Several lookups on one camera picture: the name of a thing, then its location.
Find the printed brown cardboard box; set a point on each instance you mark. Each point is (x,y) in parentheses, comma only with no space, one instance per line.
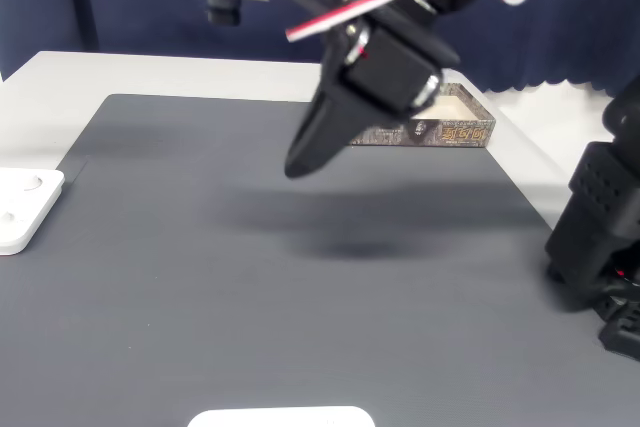
(450,134)

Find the grey table mat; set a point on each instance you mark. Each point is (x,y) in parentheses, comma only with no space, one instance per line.
(250,297)

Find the white camera stand base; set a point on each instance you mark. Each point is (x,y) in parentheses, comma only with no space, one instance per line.
(25,217)
(280,419)

